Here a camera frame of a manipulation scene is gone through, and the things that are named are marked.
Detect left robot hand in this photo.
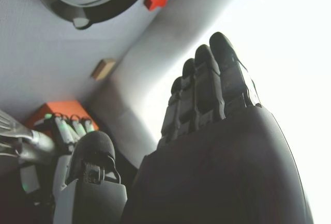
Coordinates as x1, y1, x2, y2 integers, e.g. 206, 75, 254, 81
53, 32, 315, 224

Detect metal tongs with white wrap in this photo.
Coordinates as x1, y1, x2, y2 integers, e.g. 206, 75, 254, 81
0, 109, 56, 164

